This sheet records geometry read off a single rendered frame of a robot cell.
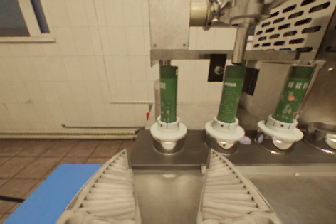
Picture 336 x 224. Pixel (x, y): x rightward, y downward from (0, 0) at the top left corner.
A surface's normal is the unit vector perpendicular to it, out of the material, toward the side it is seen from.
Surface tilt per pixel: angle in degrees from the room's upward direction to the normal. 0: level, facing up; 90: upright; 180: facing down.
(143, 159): 0
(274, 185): 0
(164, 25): 90
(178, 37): 90
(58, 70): 90
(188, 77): 90
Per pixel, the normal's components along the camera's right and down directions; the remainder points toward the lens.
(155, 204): 0.00, -0.92
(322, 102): 0.00, 0.39
